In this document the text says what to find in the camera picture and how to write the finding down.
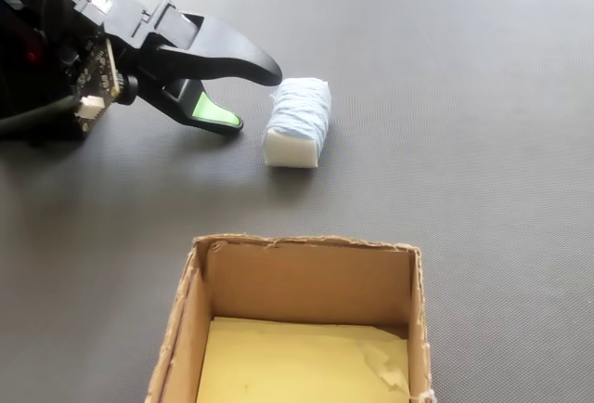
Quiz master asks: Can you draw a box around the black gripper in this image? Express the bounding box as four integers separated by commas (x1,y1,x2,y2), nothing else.
69,0,283,136

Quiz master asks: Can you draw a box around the light blue cloth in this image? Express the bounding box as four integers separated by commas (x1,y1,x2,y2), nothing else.
263,76,333,169

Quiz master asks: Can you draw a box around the open cardboard box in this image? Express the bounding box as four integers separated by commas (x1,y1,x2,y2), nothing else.
147,234,437,403

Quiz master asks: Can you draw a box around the yellow paper box lining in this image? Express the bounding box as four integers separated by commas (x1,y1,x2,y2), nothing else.
194,315,412,403

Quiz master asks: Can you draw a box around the large grey mat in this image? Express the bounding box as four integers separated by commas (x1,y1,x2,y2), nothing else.
0,0,594,403

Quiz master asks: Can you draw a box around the gripper camera circuit board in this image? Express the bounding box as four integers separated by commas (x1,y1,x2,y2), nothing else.
62,35,139,140

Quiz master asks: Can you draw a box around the black camera cable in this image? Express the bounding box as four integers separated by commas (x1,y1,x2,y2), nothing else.
0,96,80,137

